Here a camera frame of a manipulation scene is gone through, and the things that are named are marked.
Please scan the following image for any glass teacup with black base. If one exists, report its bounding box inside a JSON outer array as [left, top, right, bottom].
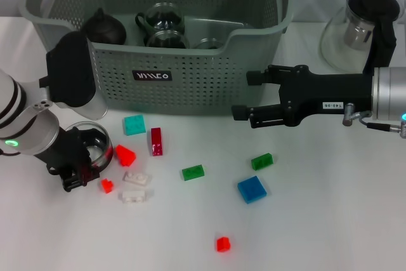
[[144, 29, 190, 50], [67, 121, 114, 172], [135, 3, 187, 32], [192, 37, 223, 50]]

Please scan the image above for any white flat toy brick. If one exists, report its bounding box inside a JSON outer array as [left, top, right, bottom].
[[119, 190, 150, 204], [122, 171, 152, 187]]

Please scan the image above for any glass teapot with black handle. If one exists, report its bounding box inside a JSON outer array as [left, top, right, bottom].
[[319, 0, 402, 75]]

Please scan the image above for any grey perforated storage bin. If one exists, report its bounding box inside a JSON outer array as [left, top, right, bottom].
[[18, 0, 294, 116]]

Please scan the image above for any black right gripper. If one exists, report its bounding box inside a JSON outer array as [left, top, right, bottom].
[[231, 64, 374, 129]]

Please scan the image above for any teal toy brick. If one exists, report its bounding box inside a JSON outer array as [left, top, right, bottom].
[[122, 114, 147, 136]]

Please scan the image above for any blue square toy brick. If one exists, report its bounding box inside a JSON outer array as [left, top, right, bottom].
[[237, 175, 268, 204]]

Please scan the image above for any right gripper cable with connector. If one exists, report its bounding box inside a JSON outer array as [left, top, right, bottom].
[[342, 102, 406, 140]]

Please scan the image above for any black ceramic teapot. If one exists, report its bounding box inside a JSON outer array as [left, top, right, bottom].
[[81, 7, 127, 45]]

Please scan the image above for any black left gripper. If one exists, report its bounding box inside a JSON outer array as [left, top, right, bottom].
[[33, 126, 102, 194]]

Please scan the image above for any red sloped toy brick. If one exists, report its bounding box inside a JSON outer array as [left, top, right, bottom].
[[114, 144, 137, 168]]

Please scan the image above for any dark red toy brick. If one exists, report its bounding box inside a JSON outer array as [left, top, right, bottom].
[[150, 127, 166, 157]]

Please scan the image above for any small red toy brick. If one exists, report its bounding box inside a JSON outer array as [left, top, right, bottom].
[[216, 235, 232, 253], [100, 178, 114, 194]]

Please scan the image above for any green toy brick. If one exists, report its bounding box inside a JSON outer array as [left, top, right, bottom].
[[181, 164, 206, 182], [251, 152, 274, 171]]

